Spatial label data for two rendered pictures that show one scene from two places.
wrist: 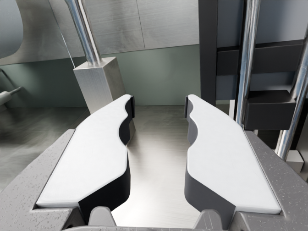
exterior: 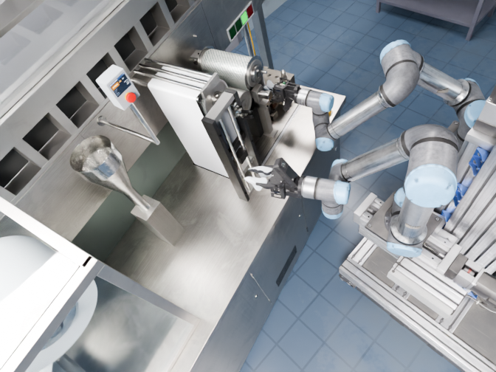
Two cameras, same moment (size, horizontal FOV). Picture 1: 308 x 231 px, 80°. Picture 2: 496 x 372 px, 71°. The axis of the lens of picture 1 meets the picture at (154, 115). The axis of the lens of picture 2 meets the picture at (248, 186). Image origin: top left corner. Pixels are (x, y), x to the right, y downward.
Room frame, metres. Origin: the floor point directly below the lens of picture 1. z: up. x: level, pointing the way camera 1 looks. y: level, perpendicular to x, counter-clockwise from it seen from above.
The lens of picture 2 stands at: (-0.24, 0.64, 2.25)
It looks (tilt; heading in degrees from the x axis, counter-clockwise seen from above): 56 degrees down; 300
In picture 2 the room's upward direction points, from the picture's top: 23 degrees counter-clockwise
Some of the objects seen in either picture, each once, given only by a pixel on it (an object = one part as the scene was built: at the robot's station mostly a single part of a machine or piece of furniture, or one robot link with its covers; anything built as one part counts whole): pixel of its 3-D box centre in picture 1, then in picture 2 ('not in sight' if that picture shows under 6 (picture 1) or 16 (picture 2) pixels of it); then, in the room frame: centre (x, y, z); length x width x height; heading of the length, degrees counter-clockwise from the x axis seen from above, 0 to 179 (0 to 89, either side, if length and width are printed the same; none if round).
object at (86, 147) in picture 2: not in sight; (96, 158); (0.53, 0.13, 1.50); 0.14 x 0.14 x 0.06
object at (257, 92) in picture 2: not in sight; (266, 112); (0.16, -0.46, 1.05); 0.06 x 0.05 x 0.31; 160
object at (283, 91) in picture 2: not in sight; (287, 91); (0.05, -0.53, 1.12); 0.12 x 0.08 x 0.09; 160
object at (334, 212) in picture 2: not in sight; (333, 201); (-0.19, 0.02, 1.11); 0.11 x 0.08 x 0.11; 82
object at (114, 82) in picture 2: not in sight; (120, 88); (0.40, 0.00, 1.66); 0.07 x 0.07 x 0.10; 65
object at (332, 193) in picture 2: not in sight; (332, 191); (-0.19, 0.04, 1.21); 0.11 x 0.08 x 0.09; 172
